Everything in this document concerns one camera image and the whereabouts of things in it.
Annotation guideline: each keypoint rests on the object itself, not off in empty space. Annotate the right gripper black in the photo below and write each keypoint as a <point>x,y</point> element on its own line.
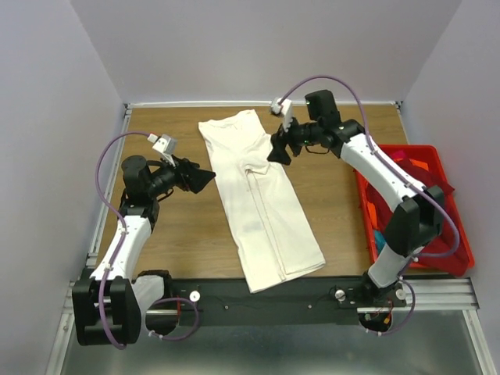
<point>281,137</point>

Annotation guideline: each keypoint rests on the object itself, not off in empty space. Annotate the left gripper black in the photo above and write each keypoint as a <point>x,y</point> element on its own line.
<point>197,178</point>

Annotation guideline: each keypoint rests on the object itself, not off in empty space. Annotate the white t shirt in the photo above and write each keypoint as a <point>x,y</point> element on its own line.
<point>274,240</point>

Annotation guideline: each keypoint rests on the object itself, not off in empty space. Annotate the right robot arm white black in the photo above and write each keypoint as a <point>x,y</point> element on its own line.
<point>417,210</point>

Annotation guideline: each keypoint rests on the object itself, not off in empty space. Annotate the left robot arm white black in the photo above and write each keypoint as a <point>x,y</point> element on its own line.
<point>110,305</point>

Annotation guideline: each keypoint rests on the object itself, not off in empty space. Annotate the teal t shirt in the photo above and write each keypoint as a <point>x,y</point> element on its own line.
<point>379,240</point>

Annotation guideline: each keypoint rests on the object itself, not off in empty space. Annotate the orange t shirt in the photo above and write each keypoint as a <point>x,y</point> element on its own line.
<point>376,207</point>

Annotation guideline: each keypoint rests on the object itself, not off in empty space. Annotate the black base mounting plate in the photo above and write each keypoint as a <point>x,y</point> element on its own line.
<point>306,300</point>

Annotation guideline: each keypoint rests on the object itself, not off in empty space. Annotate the dark red t shirt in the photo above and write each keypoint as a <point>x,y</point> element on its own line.
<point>445,250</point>

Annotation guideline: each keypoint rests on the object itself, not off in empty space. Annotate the red plastic bin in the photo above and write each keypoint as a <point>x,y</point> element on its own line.
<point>413,151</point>

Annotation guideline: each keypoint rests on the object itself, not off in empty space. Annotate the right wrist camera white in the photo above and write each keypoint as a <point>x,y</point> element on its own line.
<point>282,108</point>

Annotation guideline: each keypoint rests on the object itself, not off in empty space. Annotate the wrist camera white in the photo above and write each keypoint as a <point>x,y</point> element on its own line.
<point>282,108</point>
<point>165,145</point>

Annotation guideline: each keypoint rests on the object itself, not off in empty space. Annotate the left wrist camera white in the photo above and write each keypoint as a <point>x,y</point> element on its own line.
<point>165,145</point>

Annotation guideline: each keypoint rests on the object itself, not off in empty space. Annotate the aluminium table frame rail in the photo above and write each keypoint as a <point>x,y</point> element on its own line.
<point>64,332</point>

